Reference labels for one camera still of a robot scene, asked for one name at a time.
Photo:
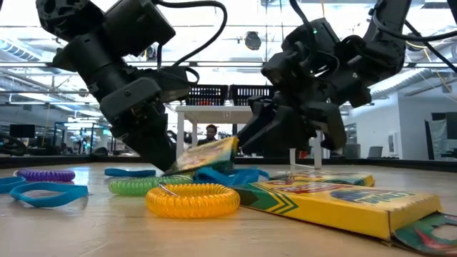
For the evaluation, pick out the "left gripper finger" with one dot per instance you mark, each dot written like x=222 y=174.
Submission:
x=170 y=142
x=153 y=142

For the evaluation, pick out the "blue silicone band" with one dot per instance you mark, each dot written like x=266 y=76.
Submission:
x=214 y=176
x=14 y=179
x=53 y=202
x=257 y=175
x=128 y=172

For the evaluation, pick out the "green coil wristband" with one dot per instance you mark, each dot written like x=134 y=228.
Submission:
x=135 y=185

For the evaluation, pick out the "black plastic basket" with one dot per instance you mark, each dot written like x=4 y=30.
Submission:
x=210 y=86
x=246 y=86

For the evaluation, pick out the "orange coil wristband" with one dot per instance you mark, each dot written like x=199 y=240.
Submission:
x=193 y=207

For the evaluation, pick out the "computer monitor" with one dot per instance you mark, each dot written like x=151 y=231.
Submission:
x=22 y=131

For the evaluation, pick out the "grey bin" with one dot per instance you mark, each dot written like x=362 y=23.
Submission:
x=353 y=151

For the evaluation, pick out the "person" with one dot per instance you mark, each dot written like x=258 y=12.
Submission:
x=211 y=132

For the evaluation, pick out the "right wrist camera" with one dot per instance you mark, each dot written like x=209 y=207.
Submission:
x=282 y=69

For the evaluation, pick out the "grey laptop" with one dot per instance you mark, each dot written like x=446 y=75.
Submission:
x=375 y=152

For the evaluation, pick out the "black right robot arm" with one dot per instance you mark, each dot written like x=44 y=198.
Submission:
x=385 y=43

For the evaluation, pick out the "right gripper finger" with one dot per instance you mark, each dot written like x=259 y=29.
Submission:
x=278 y=128
x=330 y=125

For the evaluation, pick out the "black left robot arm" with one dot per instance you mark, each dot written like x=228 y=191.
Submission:
x=85 y=60

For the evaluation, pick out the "purple coil wristband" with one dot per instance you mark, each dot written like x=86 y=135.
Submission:
x=46 y=175

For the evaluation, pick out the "black metal table frame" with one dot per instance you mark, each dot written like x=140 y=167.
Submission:
x=53 y=160

